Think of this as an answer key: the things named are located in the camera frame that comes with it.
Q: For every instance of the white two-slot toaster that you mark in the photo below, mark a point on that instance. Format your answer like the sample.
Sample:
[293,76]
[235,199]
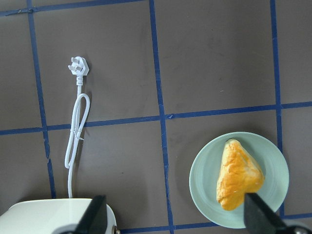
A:
[50,216]

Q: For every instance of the golden triangular pastry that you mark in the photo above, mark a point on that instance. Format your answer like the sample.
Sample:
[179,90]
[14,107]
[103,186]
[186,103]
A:
[239,174]

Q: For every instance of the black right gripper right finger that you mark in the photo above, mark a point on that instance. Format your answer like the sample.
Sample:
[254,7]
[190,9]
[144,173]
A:
[259,218]

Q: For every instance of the pale green round plate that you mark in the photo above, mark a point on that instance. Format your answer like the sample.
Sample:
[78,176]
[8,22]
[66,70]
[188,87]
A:
[204,173]

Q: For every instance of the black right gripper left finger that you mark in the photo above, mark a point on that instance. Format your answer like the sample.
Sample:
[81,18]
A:
[94,220]

